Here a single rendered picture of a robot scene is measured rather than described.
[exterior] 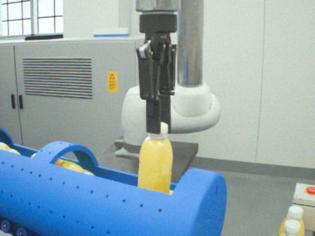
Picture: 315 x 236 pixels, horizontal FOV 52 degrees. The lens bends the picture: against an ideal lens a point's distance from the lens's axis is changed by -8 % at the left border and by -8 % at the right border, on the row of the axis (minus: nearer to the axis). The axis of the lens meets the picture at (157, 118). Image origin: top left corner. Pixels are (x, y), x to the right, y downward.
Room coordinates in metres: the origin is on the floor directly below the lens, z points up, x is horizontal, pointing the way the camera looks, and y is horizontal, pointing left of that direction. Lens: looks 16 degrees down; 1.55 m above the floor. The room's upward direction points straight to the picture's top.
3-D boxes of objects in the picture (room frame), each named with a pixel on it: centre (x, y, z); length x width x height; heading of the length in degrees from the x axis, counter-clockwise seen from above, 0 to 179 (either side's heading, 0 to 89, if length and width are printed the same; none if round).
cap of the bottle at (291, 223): (0.66, -0.32, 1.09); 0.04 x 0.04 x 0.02
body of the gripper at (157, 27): (0.68, 0.00, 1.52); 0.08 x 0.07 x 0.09; 153
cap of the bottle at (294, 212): (0.72, -0.36, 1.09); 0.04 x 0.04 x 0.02
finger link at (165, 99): (0.70, -0.01, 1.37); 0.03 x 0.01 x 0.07; 63
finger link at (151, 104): (0.64, 0.02, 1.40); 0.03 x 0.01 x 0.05; 153
